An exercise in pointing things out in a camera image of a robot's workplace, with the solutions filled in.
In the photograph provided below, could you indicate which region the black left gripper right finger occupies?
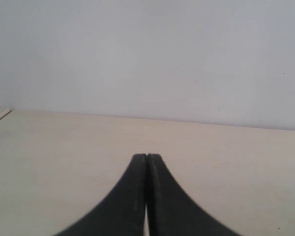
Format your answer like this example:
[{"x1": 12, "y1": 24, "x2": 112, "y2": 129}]
[{"x1": 146, "y1": 154, "x2": 238, "y2": 236}]

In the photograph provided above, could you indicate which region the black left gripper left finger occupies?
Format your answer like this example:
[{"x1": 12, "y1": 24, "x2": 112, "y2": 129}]
[{"x1": 58, "y1": 154, "x2": 147, "y2": 236}]

